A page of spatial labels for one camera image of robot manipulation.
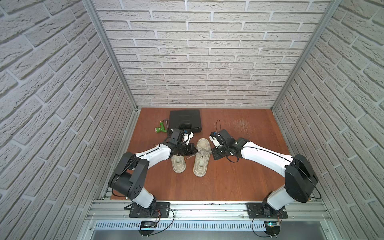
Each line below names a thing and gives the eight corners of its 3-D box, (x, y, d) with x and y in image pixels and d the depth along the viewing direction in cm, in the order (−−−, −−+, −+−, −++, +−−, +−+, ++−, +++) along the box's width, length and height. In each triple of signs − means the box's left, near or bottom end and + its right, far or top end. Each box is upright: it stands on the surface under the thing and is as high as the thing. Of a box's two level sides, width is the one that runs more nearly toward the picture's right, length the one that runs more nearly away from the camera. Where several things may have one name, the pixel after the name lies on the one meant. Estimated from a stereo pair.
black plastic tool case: (168, 134, 106) (167, 129, 101) (171, 113, 119) (170, 108, 114) (201, 134, 106) (201, 129, 101) (200, 114, 119) (200, 108, 114)
